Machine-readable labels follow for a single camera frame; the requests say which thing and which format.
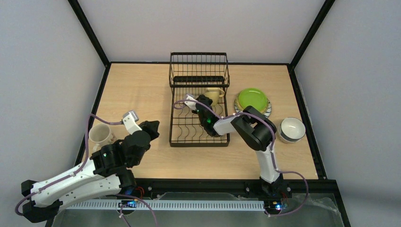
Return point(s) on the white bowl dark rim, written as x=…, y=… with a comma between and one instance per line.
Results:
x=291, y=130

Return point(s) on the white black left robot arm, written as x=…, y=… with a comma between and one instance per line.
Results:
x=106, y=172

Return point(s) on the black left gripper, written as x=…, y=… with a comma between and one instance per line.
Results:
x=149, y=128

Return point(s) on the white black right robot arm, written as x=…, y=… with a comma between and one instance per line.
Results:
x=254, y=128

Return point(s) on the white slotted cable duct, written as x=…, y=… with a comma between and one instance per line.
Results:
x=173, y=205

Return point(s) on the controller board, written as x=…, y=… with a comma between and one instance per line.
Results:
x=128, y=204
x=276, y=204

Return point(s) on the left controller board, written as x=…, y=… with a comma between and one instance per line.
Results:
x=128, y=204

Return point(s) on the cream ceramic mug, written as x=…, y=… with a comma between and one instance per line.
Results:
x=101, y=135

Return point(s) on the yellow handled mug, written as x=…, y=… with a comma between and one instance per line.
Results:
x=214, y=93

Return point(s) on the black wire dish rack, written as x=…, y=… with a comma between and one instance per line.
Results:
x=199, y=82

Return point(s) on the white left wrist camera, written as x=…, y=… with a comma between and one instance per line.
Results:
x=129, y=121

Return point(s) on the green plate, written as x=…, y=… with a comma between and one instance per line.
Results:
x=252, y=97

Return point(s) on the black aluminium frame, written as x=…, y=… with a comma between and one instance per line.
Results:
x=321, y=185

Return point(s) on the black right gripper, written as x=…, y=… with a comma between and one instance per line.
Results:
x=204, y=102

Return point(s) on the right controller board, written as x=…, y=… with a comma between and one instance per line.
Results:
x=276, y=204

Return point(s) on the blue striped white plate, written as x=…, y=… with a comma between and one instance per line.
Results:
x=266, y=112

